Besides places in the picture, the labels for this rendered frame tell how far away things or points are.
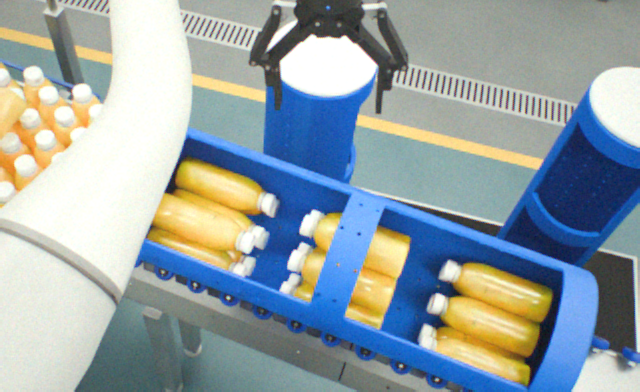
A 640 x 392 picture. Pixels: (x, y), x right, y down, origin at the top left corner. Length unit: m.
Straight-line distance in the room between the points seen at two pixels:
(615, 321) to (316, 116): 1.39
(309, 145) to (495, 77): 1.68
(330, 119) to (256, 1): 1.81
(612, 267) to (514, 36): 1.36
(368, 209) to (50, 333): 0.89
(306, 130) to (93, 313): 1.37
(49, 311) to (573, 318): 0.98
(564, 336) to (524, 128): 2.02
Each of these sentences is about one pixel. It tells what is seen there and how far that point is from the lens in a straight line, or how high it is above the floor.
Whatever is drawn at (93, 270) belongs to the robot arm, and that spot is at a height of 1.88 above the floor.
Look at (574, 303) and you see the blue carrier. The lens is 1.26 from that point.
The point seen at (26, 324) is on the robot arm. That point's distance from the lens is 0.42.
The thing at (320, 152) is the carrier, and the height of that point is 0.81.
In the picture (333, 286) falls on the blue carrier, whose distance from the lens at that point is 1.21.
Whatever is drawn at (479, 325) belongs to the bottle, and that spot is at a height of 1.09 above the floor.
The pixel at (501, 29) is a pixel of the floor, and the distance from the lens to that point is 3.60.
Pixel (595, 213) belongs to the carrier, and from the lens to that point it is 2.41.
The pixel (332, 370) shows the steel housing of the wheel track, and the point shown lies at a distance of 1.50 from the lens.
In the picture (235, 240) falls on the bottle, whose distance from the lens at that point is 1.31.
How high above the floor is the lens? 2.27
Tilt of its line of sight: 55 degrees down
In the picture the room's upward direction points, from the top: 9 degrees clockwise
